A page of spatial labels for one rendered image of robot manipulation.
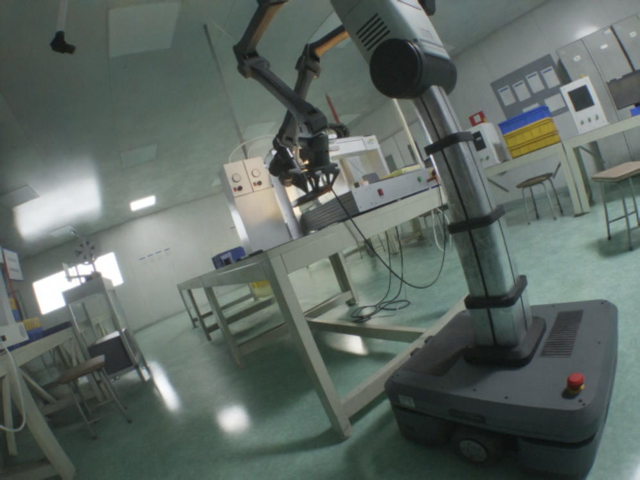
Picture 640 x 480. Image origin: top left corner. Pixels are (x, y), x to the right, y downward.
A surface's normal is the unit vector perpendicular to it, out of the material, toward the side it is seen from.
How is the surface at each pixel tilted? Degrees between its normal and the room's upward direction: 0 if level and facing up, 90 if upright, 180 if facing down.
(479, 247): 90
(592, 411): 41
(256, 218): 90
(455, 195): 90
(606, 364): 45
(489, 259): 90
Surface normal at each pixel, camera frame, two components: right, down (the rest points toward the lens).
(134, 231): 0.51, -0.16
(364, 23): -0.70, 0.47
